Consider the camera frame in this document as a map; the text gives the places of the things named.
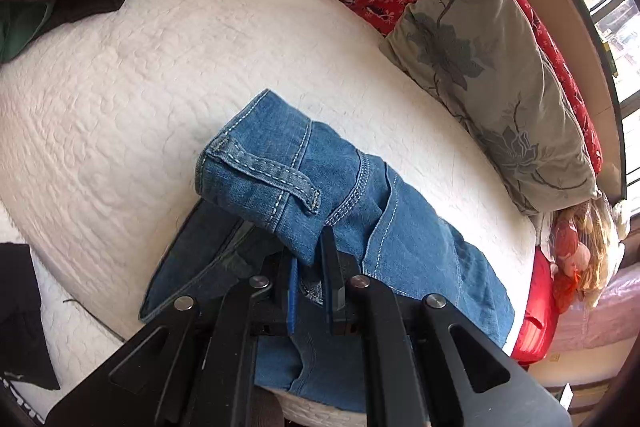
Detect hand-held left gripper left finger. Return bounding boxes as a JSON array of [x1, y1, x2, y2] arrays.
[[45, 252, 302, 427]]

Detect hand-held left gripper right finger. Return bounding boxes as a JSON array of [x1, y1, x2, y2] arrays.
[[320, 225, 573, 427]]

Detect pink cloth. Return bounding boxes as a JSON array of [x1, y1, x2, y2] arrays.
[[550, 267, 640, 353]]

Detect white quilted mattress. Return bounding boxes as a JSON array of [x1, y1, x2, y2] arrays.
[[0, 0, 538, 427]]

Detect blue denim pants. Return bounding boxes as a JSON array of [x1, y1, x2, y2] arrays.
[[139, 88, 516, 414]]

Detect grey floral pillow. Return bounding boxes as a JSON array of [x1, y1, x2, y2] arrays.
[[379, 0, 601, 215]]

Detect stuffed doll in plastic bag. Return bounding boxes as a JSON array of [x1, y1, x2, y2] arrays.
[[547, 199, 631, 313]]

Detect black cloth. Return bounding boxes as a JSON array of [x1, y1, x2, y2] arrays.
[[0, 243, 61, 390]]

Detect green cloth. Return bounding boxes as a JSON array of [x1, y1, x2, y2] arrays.
[[0, 2, 53, 62]]

